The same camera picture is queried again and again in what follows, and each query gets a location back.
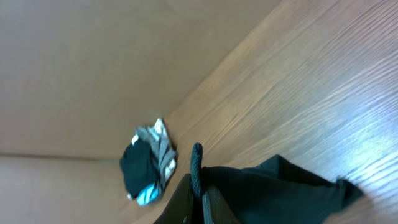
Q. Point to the folded beige shirt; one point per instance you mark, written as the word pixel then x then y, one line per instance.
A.
pixel 159 127

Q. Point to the folded black shirt on pile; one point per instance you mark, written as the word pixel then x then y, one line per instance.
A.
pixel 139 167

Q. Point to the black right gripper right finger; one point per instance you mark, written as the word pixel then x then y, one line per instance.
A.
pixel 214 206

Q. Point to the folded grey shirt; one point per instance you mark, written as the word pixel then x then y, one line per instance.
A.
pixel 163 151

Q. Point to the folded light blue shirt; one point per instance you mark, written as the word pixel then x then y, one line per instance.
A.
pixel 148 195

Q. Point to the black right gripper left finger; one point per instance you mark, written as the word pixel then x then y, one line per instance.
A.
pixel 179 208

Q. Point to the black t-shirt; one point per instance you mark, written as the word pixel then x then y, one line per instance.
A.
pixel 278 191

